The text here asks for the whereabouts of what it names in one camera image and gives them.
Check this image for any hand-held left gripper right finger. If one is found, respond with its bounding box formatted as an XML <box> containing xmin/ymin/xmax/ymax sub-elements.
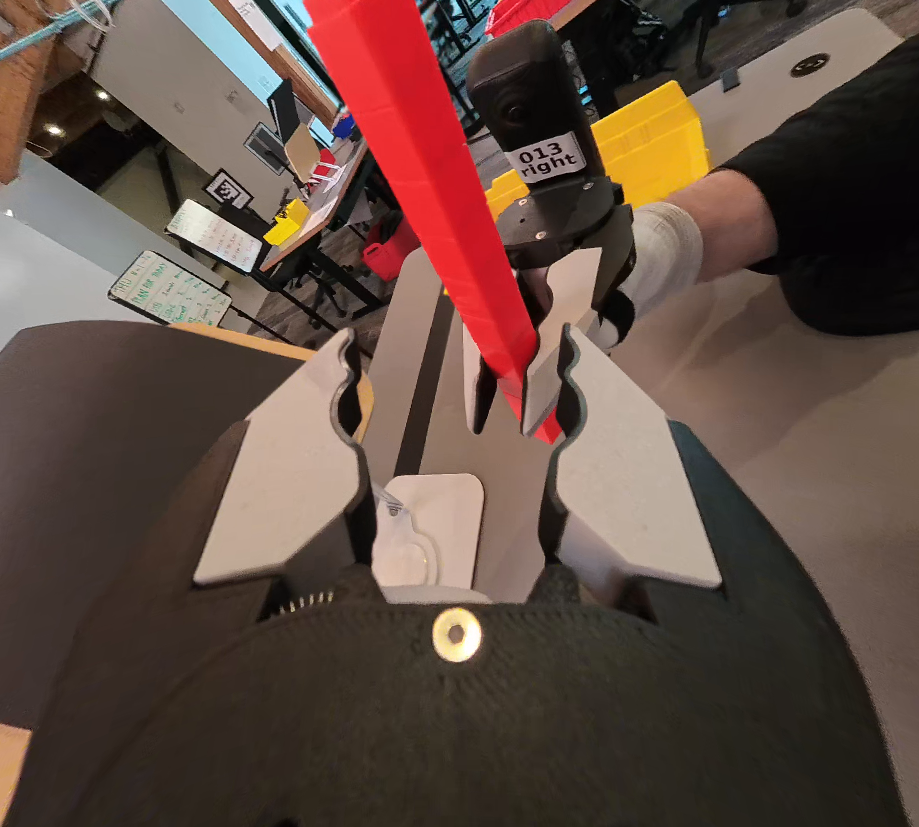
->
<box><xmin>537</xmin><ymin>324</ymin><xmax>722</xmax><ymax>609</ymax></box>

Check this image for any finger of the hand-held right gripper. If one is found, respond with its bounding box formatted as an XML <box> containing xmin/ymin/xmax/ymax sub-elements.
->
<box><xmin>520</xmin><ymin>247</ymin><xmax>604</xmax><ymax>439</ymax></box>
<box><xmin>459</xmin><ymin>323</ymin><xmax>501</xmax><ymax>435</ymax></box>

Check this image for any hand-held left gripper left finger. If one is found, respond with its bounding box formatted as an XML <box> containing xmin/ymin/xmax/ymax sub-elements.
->
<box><xmin>192</xmin><ymin>328</ymin><xmax>374</xmax><ymax>587</ymax></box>

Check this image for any red linked cube strip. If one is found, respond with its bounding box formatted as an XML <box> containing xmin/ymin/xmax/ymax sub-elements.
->
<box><xmin>302</xmin><ymin>0</ymin><xmax>562</xmax><ymax>446</ymax></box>

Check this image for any person's right hand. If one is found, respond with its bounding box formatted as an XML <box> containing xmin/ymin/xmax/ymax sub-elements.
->
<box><xmin>609</xmin><ymin>201</ymin><xmax>705</xmax><ymax>320</ymax></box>

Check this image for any background work table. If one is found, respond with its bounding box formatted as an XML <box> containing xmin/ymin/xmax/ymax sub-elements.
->
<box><xmin>258</xmin><ymin>138</ymin><xmax>403</xmax><ymax>333</ymax></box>

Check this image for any whiteboard with green writing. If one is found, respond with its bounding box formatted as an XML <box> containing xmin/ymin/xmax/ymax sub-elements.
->
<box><xmin>167</xmin><ymin>199</ymin><xmax>263</xmax><ymax>271</ymax></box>
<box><xmin>108</xmin><ymin>251</ymin><xmax>232</xmax><ymax>327</ymax></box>

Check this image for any background book stand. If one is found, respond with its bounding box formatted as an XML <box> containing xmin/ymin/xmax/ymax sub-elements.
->
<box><xmin>267</xmin><ymin>79</ymin><xmax>338</xmax><ymax>185</ymax></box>

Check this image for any small yellow plastic bin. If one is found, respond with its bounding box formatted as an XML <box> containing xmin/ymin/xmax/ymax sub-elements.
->
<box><xmin>262</xmin><ymin>199</ymin><xmax>310</xmax><ymax>246</ymax></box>

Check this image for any white paper sheet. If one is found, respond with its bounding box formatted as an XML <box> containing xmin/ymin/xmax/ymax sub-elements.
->
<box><xmin>228</xmin><ymin>0</ymin><xmax>281</xmax><ymax>51</ymax></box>

